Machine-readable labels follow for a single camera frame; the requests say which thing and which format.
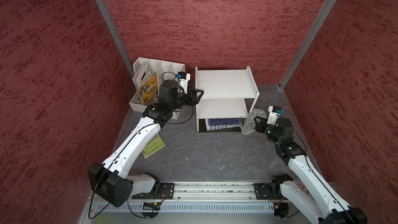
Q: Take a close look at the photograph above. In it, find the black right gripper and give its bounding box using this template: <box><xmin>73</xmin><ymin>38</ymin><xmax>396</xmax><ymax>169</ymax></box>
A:
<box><xmin>253</xmin><ymin>115</ymin><xmax>281</xmax><ymax>143</ymax></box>

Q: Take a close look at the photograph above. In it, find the grey patterned cloth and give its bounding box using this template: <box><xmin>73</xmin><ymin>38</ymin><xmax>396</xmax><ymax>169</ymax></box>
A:
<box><xmin>241</xmin><ymin>108</ymin><xmax>267</xmax><ymax>135</ymax></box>

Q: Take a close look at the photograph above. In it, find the white two-tier bookshelf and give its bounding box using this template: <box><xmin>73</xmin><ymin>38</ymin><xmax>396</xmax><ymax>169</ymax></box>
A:
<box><xmin>195</xmin><ymin>66</ymin><xmax>260</xmax><ymax>133</ymax></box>

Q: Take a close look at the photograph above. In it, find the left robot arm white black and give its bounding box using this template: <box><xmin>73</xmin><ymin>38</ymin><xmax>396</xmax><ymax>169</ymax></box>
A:
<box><xmin>88</xmin><ymin>79</ymin><xmax>204</xmax><ymax>207</ymax></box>

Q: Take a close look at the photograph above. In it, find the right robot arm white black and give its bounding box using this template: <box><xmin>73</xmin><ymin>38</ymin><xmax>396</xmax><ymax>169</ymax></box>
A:
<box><xmin>254</xmin><ymin>117</ymin><xmax>368</xmax><ymax>224</ymax></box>

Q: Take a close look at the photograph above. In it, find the yellow illustrated children's book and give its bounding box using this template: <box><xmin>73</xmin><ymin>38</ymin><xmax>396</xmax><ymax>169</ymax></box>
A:
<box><xmin>137</xmin><ymin>74</ymin><xmax>158</xmax><ymax>106</ymax></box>

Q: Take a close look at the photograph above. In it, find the green illustrated book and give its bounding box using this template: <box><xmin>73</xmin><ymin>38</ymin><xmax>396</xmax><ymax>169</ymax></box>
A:
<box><xmin>142</xmin><ymin>134</ymin><xmax>165</xmax><ymax>159</ymax></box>

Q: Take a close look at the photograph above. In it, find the white plastic file organizer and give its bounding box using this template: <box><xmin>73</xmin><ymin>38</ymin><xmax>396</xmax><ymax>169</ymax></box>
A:
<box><xmin>129</xmin><ymin>58</ymin><xmax>186</xmax><ymax>113</ymax></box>

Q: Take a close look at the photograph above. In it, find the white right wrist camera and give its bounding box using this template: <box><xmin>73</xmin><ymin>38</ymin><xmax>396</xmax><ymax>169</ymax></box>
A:
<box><xmin>267</xmin><ymin>106</ymin><xmax>283</xmax><ymax>125</ymax></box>

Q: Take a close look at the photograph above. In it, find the white slotted cable duct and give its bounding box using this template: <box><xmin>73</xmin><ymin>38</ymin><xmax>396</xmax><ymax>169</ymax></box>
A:
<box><xmin>95</xmin><ymin>202</ymin><xmax>274</xmax><ymax>214</ymax></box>

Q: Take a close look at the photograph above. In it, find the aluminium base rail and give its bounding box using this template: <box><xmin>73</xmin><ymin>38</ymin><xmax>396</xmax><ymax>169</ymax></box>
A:
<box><xmin>155</xmin><ymin>180</ymin><xmax>280</xmax><ymax>202</ymax></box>

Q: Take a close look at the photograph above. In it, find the left aluminium corner post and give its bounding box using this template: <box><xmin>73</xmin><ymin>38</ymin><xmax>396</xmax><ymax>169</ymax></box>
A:
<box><xmin>95</xmin><ymin>0</ymin><xmax>134</xmax><ymax>77</ymax></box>

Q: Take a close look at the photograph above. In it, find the aluminium corner post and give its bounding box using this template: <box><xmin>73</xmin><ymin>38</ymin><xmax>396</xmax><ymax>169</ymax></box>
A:
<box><xmin>279</xmin><ymin>0</ymin><xmax>337</xmax><ymax>91</ymax></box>
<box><xmin>95</xmin><ymin>0</ymin><xmax>134</xmax><ymax>77</ymax></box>

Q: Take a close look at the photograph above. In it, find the right aluminium corner post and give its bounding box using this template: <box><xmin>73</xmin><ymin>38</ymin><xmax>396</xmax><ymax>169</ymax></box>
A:
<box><xmin>279</xmin><ymin>0</ymin><xmax>337</xmax><ymax>91</ymax></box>

